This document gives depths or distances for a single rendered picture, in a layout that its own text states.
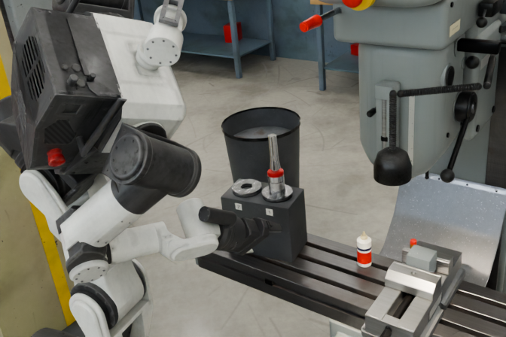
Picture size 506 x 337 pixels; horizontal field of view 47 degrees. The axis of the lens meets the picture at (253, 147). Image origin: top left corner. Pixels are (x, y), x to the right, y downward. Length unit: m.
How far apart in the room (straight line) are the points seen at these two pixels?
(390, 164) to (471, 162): 0.71
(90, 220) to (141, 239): 0.17
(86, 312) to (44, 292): 1.45
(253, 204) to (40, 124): 0.77
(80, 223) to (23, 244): 1.67
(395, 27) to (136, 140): 0.54
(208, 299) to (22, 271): 0.93
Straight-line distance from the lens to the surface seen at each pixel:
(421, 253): 1.54
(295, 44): 6.65
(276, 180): 1.65
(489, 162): 1.78
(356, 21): 1.21
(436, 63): 1.23
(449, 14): 1.16
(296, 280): 1.67
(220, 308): 3.05
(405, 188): 1.88
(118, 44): 1.16
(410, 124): 1.27
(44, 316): 3.02
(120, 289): 1.53
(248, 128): 3.68
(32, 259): 2.86
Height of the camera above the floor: 1.97
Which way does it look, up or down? 25 degrees down
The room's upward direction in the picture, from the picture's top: 6 degrees counter-clockwise
